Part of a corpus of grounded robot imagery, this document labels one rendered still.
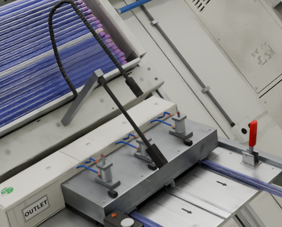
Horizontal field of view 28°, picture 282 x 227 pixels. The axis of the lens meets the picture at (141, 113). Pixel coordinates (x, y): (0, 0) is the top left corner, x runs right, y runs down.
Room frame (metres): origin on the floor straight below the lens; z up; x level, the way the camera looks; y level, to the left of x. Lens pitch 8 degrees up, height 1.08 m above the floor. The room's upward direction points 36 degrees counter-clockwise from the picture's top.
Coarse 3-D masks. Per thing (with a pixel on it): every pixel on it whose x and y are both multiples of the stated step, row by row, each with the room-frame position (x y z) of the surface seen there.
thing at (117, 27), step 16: (96, 0) 1.36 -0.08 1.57; (112, 16) 1.35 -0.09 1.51; (112, 32) 1.41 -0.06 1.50; (128, 32) 1.36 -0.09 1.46; (128, 48) 1.40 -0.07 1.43; (128, 64) 1.33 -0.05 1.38; (64, 96) 1.22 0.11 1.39; (32, 112) 1.17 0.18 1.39; (48, 112) 1.22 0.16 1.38; (0, 128) 1.12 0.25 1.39; (16, 128) 1.17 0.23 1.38
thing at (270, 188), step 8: (208, 160) 1.24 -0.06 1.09; (216, 168) 1.22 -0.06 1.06; (224, 168) 1.21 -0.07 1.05; (232, 176) 1.19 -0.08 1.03; (240, 176) 1.18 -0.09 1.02; (248, 176) 1.18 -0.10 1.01; (248, 184) 1.17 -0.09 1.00; (256, 184) 1.16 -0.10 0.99; (264, 184) 1.15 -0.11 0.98; (272, 192) 1.14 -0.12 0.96; (280, 192) 1.13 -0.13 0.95
